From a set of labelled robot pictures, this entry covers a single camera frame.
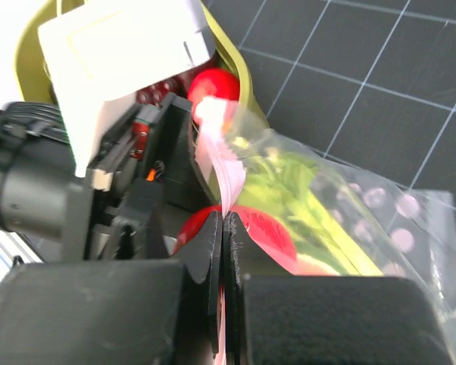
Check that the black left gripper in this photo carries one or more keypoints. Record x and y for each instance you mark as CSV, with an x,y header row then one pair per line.
x,y
144,161

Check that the toy watermelon slice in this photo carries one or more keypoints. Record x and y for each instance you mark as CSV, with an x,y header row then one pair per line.
x,y
273,238

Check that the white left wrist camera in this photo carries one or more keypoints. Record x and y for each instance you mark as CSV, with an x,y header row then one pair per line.
x,y
101,53

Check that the clear polka-dot pink zip bag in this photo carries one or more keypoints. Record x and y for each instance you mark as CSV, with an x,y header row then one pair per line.
x,y
341,219

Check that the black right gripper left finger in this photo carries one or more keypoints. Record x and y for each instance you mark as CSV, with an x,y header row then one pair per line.
x,y
152,311

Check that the green celery stalk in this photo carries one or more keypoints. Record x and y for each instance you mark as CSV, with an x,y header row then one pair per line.
x,y
278,182

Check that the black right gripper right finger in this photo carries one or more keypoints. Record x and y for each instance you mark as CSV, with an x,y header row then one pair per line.
x,y
273,317

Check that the black grid cutting mat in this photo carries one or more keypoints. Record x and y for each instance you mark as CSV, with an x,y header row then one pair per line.
x,y
370,84

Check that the red toy apple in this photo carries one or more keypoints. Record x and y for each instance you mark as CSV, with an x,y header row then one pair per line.
x,y
192,226
214,82

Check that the purple toy grapes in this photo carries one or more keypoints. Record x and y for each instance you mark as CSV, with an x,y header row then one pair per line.
x,y
155,93

